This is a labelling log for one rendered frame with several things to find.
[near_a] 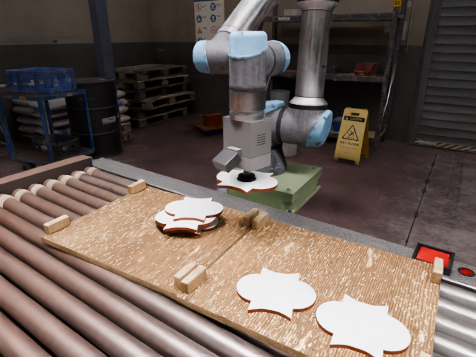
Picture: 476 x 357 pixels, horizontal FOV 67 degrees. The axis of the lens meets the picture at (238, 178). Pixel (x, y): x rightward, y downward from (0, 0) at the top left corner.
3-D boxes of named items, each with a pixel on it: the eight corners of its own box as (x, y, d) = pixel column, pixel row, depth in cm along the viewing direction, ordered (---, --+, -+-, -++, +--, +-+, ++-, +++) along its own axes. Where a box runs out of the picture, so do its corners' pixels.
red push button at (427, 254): (419, 251, 82) (421, 245, 82) (449, 259, 79) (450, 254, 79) (414, 263, 78) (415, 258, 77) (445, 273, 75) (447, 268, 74)
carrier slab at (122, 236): (145, 190, 113) (144, 185, 113) (261, 221, 94) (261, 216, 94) (41, 241, 85) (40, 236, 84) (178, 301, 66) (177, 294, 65)
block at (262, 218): (262, 219, 92) (262, 210, 91) (268, 221, 91) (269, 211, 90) (251, 229, 87) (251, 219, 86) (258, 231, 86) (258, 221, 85)
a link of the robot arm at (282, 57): (249, 40, 85) (227, 40, 76) (294, 40, 80) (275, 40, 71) (248, 74, 88) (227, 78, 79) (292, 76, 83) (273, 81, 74)
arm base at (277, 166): (251, 159, 133) (251, 133, 129) (290, 163, 128) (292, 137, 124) (236, 173, 120) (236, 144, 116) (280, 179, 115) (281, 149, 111)
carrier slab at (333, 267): (263, 222, 94) (263, 217, 93) (440, 273, 74) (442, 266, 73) (176, 302, 66) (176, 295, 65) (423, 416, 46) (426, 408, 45)
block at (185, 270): (192, 270, 72) (191, 258, 71) (199, 273, 71) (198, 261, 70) (173, 287, 67) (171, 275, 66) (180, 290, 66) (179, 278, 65)
